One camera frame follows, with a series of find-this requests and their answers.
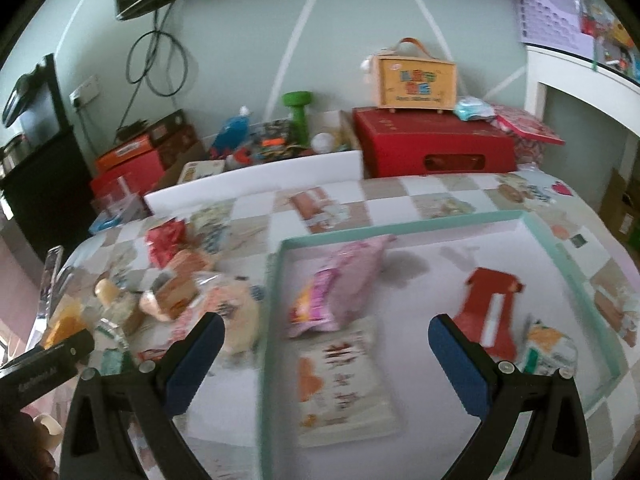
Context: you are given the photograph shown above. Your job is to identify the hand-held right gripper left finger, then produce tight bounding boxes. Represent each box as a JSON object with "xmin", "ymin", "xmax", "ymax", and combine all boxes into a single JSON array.
[{"xmin": 60, "ymin": 311, "xmax": 226, "ymax": 480}]

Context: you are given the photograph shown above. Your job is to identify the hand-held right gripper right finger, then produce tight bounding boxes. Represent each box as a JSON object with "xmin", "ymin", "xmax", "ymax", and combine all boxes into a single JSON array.
[{"xmin": 427, "ymin": 313, "xmax": 593, "ymax": 480}]

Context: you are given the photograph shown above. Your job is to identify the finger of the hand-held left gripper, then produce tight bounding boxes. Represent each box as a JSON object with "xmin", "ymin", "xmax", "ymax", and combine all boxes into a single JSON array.
[{"xmin": 0, "ymin": 329, "xmax": 96, "ymax": 371}]

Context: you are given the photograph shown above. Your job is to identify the round cake green-edged clear wrapper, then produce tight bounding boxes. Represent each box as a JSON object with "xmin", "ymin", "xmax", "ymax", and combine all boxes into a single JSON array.
[{"xmin": 100, "ymin": 292, "xmax": 146, "ymax": 336}]

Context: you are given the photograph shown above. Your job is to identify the red-brown snack packet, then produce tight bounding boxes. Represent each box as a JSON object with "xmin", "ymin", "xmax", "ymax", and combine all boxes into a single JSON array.
[{"xmin": 452, "ymin": 266, "xmax": 526, "ymax": 361}]

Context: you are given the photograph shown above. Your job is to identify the round bun clear packet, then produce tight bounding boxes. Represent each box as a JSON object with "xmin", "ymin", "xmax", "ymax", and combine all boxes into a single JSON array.
[{"xmin": 200, "ymin": 272, "xmax": 266, "ymax": 356}]

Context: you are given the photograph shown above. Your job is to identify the orange striped bread packet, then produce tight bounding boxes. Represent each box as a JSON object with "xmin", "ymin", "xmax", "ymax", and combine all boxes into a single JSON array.
[{"xmin": 140, "ymin": 250, "xmax": 216, "ymax": 321}]

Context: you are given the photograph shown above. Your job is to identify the green and white snack packet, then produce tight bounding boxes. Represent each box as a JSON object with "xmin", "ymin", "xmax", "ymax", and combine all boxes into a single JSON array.
[{"xmin": 515, "ymin": 316, "xmax": 578, "ymax": 376}]

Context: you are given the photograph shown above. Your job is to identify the shallow teal cardboard tray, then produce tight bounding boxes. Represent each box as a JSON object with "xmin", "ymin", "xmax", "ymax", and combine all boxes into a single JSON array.
[{"xmin": 260, "ymin": 210, "xmax": 628, "ymax": 480}]

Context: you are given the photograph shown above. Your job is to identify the white snack packet orange print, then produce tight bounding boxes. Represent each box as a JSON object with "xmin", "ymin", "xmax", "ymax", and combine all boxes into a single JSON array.
[{"xmin": 297, "ymin": 316, "xmax": 403, "ymax": 448}]

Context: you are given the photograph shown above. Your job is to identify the pink snack packet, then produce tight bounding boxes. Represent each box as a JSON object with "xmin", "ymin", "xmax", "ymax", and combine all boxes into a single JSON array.
[{"xmin": 287, "ymin": 235, "xmax": 396, "ymax": 338}]

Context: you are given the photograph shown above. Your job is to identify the person's left hand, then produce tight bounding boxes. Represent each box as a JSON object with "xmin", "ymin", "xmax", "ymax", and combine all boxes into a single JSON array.
[{"xmin": 15, "ymin": 410, "xmax": 63, "ymax": 480}]

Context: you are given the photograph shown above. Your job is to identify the yellow snack packet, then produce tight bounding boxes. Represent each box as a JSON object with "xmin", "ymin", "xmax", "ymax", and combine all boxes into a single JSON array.
[{"xmin": 42, "ymin": 295, "xmax": 86, "ymax": 351}]

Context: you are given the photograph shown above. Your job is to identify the small red snack packet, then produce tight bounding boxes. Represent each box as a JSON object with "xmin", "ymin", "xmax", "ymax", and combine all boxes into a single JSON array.
[{"xmin": 136, "ymin": 346, "xmax": 173, "ymax": 365}]

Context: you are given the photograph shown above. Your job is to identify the small round yellow pastry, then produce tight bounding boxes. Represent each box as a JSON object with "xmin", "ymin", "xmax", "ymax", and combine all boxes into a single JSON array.
[{"xmin": 95, "ymin": 277, "xmax": 118, "ymax": 306}]

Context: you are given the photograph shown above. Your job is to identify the silver foil packet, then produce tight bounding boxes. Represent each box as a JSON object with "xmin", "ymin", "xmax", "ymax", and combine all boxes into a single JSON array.
[{"xmin": 37, "ymin": 245, "xmax": 68, "ymax": 321}]

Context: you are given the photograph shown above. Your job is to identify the light blue packet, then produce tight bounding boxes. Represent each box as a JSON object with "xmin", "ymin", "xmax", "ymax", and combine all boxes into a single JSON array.
[{"xmin": 89, "ymin": 212, "xmax": 123, "ymax": 236}]

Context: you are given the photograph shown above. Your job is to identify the red crinkly snack packet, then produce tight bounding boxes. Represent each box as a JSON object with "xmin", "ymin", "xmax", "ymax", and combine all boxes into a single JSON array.
[{"xmin": 146, "ymin": 217, "xmax": 188, "ymax": 268}]

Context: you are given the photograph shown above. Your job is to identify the clear plastic box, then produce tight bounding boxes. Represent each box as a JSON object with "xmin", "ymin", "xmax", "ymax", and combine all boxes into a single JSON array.
[{"xmin": 92, "ymin": 177, "xmax": 143, "ymax": 221}]

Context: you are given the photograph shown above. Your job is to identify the black cabinet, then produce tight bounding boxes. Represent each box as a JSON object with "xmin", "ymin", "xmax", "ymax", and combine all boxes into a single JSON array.
[{"xmin": 0, "ymin": 52, "xmax": 96, "ymax": 261}]

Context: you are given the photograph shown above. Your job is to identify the red cardboard box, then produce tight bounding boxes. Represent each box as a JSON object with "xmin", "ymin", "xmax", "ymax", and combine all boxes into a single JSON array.
[{"xmin": 90, "ymin": 152, "xmax": 166, "ymax": 201}]

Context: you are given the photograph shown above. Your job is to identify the cream printed box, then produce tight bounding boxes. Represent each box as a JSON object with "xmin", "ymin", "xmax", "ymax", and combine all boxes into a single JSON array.
[{"xmin": 177, "ymin": 160, "xmax": 226, "ymax": 183}]

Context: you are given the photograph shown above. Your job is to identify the white foam board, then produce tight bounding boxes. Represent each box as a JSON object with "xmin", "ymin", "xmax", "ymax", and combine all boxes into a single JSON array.
[{"xmin": 144, "ymin": 150, "xmax": 363, "ymax": 218}]

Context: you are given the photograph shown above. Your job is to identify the steel pot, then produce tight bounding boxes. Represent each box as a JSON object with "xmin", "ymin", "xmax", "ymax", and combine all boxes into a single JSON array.
[{"xmin": 0, "ymin": 132, "xmax": 28, "ymax": 176}]

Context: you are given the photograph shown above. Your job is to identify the orange cardboard box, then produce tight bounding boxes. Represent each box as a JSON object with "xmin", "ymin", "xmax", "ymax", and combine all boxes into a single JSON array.
[{"xmin": 95, "ymin": 134, "xmax": 156, "ymax": 173}]

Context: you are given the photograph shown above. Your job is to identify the brown printed box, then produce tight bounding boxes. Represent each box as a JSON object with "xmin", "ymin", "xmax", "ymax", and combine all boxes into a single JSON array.
[{"xmin": 155, "ymin": 125, "xmax": 198, "ymax": 166}]

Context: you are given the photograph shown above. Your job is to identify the cardboard boxes on floor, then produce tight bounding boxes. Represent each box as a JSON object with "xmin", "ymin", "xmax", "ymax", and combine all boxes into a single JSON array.
[{"xmin": 597, "ymin": 167, "xmax": 640, "ymax": 251}]

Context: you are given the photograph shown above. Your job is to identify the large red gift box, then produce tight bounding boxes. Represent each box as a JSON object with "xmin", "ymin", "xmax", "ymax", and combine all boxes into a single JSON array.
[{"xmin": 352, "ymin": 106, "xmax": 517, "ymax": 179}]

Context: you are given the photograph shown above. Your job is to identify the blue plastic bottle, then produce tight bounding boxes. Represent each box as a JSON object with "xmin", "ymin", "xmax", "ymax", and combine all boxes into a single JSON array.
[{"xmin": 209, "ymin": 106, "xmax": 251, "ymax": 158}]

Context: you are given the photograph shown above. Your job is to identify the black countertop appliance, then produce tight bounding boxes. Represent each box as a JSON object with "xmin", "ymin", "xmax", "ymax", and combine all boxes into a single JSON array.
[{"xmin": 2, "ymin": 72, "xmax": 53, "ymax": 128}]

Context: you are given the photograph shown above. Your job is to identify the flat pink red box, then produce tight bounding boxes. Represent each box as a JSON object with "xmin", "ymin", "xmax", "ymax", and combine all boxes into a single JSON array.
[{"xmin": 492, "ymin": 105, "xmax": 566, "ymax": 147}]

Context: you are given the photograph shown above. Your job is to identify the light blue wipes pack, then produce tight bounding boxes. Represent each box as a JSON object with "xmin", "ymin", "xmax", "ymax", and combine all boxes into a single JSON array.
[{"xmin": 452, "ymin": 95, "xmax": 496, "ymax": 122}]

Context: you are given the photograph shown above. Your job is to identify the white open box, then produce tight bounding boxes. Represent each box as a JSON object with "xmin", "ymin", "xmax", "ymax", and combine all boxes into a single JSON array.
[{"xmin": 320, "ymin": 110, "xmax": 362, "ymax": 153}]

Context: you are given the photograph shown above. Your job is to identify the green dumbbell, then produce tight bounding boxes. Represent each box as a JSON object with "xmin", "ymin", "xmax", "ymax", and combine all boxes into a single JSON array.
[{"xmin": 281, "ymin": 91, "xmax": 313, "ymax": 146}]

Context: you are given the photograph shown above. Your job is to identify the white shelf unit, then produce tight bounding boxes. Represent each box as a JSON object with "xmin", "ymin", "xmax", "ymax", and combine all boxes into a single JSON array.
[{"xmin": 524, "ymin": 42, "xmax": 640, "ymax": 201}]

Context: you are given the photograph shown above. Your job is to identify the purple perforated basket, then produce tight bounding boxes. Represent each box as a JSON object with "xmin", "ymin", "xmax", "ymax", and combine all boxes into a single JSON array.
[{"xmin": 515, "ymin": 0, "xmax": 593, "ymax": 56}]

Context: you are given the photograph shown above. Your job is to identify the colourful toys on shelf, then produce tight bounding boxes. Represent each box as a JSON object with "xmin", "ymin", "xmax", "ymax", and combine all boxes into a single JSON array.
[{"xmin": 575, "ymin": 0, "xmax": 640, "ymax": 81}]

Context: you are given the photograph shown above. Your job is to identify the white wall socket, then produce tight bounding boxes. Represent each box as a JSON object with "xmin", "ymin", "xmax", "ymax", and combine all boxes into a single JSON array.
[{"xmin": 69, "ymin": 75, "xmax": 101, "ymax": 108}]

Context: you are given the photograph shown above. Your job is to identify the black cable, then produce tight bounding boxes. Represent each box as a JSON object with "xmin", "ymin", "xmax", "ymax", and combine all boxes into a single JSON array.
[{"xmin": 117, "ymin": 2, "xmax": 188, "ymax": 133}]

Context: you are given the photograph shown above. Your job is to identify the yellow carry box with handle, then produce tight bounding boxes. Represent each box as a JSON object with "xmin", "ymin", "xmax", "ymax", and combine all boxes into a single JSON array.
[{"xmin": 360, "ymin": 37, "xmax": 458, "ymax": 113}]

